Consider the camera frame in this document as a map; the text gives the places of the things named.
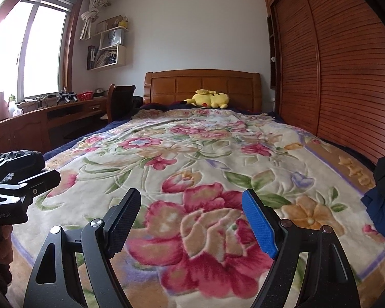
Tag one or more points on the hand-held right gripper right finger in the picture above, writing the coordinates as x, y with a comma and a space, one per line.
260, 227

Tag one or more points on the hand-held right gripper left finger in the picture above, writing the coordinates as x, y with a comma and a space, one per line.
122, 224

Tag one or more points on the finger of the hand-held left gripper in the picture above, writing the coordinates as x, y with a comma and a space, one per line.
45, 183
16, 171

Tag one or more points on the person's left hand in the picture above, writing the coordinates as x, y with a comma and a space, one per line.
4, 243

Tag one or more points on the wooden desk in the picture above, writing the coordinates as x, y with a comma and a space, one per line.
16, 134

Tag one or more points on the white bottle green cap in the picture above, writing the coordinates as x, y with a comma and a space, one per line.
12, 106

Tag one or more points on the pink bottle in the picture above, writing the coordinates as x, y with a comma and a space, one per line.
2, 107

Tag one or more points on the red basket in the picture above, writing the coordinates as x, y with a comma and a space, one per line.
85, 96

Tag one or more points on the floral blanket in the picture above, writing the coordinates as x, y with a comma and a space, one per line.
211, 141

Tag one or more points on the metal bowl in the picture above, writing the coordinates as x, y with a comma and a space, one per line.
99, 92

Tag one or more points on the wooden chair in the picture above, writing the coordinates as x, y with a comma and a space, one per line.
122, 102

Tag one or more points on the wood framed window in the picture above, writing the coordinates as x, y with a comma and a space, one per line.
41, 51

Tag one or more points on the blue garment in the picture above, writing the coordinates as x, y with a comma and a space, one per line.
381, 208

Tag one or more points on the black binder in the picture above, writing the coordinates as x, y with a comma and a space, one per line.
91, 57

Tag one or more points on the stack of papers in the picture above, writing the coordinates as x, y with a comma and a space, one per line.
106, 58

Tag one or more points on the yellow plush toy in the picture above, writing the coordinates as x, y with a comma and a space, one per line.
208, 98

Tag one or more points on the wooden bed headboard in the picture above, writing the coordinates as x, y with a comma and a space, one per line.
166, 89

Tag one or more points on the white paper bag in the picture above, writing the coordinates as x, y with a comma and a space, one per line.
114, 38

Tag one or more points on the beige cardboard sheet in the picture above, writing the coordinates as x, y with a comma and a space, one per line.
107, 24

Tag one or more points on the tied beige curtain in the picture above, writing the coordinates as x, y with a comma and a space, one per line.
89, 17

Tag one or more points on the wooden slatted wardrobe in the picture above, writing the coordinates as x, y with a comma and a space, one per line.
340, 70

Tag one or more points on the small yellow figure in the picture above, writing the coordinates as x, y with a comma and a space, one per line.
123, 23

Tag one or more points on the white wall shelf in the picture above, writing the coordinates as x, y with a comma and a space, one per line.
122, 54

